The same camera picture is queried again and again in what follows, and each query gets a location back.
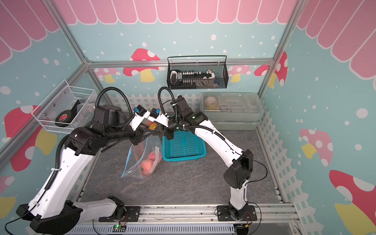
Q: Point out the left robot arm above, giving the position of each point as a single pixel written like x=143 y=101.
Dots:
x=50 y=212

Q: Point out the pink peach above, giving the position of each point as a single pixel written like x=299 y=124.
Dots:
x=153 y=156
x=146 y=167

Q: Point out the blue stick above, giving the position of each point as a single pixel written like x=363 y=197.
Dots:
x=143 y=159

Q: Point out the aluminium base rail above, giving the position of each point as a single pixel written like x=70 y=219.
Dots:
x=199 y=219

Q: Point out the clear plastic storage box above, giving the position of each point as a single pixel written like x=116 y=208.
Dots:
x=232 y=111

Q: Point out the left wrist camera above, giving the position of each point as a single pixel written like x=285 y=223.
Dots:
x=140 y=114

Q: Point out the black wire wall basket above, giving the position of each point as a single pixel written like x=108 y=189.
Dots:
x=216 y=63

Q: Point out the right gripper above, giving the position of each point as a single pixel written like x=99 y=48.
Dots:
x=169 y=135

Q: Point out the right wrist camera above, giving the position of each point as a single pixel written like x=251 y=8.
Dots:
x=156 y=115

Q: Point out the teal plastic basket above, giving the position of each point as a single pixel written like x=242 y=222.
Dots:
x=183 y=147

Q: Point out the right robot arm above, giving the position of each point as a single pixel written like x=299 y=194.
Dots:
x=239 y=162

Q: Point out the white wire wall basket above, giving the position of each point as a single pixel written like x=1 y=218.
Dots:
x=66 y=108

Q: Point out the black power strip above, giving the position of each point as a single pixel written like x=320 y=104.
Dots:
x=191 y=78

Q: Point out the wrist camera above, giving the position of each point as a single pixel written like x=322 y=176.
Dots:
x=140 y=114
x=156 y=115

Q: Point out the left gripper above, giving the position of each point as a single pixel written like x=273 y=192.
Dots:
x=139 y=134

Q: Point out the black tape measure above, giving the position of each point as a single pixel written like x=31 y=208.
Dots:
x=66 y=117

